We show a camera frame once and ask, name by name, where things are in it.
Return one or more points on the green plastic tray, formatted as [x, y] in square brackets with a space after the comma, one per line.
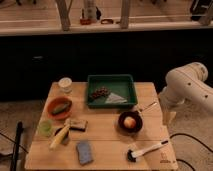
[120, 84]

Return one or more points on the orange bowl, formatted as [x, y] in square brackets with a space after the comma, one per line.
[53, 103]

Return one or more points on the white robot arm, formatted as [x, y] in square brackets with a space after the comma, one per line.
[185, 82]

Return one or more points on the light green cup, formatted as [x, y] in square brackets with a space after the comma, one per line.
[45, 128]

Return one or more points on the white cup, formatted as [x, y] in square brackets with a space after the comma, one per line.
[65, 84]

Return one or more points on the grey folded cloth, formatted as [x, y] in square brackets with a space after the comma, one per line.
[114, 98]

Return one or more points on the dark brown bowl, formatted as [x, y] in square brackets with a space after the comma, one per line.
[136, 116]

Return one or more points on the wooden table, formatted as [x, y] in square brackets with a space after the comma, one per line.
[108, 146]

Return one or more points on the white dish brush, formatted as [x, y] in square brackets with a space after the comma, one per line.
[133, 155]

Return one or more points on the black pole stand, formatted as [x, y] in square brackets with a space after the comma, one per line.
[15, 153]

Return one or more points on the green pickle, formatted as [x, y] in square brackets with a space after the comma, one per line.
[60, 108]

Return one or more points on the metal spoon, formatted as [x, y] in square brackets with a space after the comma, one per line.
[140, 110]

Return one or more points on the blue-grey sponge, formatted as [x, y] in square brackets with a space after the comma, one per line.
[84, 152]

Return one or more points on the yellow-red apple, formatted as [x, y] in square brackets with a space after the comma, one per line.
[129, 122]

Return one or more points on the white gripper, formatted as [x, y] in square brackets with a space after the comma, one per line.
[168, 113]

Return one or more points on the dark grape bunch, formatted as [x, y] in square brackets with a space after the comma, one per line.
[101, 92]

